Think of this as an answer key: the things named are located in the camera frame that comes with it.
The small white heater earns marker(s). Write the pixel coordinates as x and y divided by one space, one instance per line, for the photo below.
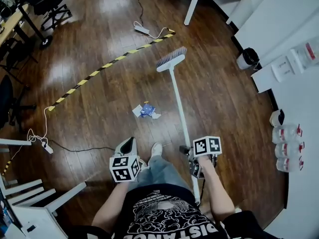
276 118

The long white power strip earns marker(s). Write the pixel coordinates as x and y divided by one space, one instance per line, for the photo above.
141 29

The white bin black bag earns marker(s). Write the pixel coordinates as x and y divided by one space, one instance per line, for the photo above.
246 58

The white metal table frame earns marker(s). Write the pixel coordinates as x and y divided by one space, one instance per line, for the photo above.
67 195

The person's right white shoe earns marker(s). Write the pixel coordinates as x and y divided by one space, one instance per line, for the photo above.
157 151

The person's black printed shirt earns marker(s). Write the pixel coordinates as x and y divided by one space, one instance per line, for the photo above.
169 218

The white table foot bar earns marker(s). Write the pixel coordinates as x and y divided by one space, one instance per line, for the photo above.
15 142

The blue wrapper litter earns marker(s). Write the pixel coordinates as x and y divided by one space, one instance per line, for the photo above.
148 109

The black legged wooden top desk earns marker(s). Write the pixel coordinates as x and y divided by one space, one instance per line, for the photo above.
12 21

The white broom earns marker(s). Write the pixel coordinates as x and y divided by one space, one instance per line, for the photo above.
178 101

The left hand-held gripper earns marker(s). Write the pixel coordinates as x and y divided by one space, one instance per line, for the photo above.
122 174

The person's left forearm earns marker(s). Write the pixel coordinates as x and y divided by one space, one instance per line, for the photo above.
112 205

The small white power strip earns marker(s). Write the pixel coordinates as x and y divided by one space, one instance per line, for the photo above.
47 148

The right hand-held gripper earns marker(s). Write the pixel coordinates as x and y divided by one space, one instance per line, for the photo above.
207 146

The large water dispenser bottle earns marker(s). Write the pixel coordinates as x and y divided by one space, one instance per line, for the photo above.
309 53

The white water dispenser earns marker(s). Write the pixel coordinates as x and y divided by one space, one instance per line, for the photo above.
284 70

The person's right forearm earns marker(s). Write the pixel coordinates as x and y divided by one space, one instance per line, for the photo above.
216 188

